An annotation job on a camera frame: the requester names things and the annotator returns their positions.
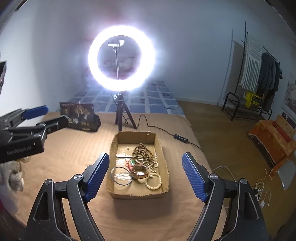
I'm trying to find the cream bead bracelet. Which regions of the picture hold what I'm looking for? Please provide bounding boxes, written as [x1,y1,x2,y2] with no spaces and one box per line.
[144,172,163,191]

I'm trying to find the brown wooden bead necklace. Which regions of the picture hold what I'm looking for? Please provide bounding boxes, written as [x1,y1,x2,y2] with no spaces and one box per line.
[131,143,159,173]

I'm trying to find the striped hanging towel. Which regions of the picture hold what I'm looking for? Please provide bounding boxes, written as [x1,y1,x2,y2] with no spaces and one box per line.
[239,33,263,92]

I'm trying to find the yellow box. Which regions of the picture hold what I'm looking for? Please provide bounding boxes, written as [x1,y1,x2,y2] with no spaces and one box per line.
[244,91,261,110]

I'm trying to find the brown cardboard box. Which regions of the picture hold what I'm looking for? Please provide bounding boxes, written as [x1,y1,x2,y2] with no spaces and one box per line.
[107,131,169,199]

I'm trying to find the blue patterned bed sheet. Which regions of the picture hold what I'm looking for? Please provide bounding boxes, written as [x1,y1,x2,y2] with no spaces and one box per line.
[70,80,184,116]

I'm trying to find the black clothes rack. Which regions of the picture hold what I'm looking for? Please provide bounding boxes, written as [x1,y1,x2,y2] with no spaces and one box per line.
[222,31,282,121]

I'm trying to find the black power cable with switch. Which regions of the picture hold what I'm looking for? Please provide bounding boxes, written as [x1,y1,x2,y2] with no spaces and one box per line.
[124,114,204,152]

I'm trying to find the dark metal bangle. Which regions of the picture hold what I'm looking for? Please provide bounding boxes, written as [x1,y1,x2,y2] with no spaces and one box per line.
[110,166,132,186]

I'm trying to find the red cord jade pendant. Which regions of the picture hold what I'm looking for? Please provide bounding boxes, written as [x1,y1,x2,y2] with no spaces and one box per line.
[125,159,135,170]

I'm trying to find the dark hanging clothes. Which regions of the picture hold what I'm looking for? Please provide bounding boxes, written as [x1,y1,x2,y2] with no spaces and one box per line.
[256,52,282,112]

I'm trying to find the black snack bag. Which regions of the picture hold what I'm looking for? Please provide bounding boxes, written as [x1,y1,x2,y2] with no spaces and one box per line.
[60,102,101,132]

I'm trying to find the white cables on floor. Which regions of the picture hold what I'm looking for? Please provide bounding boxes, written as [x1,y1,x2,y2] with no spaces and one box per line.
[211,165,273,209]

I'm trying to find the brown leather wristwatch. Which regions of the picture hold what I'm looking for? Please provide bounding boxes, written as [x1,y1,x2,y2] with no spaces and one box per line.
[130,165,149,180]

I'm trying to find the white ring light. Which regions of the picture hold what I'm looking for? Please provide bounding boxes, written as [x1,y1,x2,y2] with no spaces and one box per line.
[87,25,157,92]

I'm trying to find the phone holder clamp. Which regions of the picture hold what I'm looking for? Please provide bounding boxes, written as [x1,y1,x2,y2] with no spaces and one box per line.
[107,40,125,51]

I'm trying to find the orange covered box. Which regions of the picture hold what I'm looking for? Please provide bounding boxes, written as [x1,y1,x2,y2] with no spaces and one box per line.
[247,115,295,177]

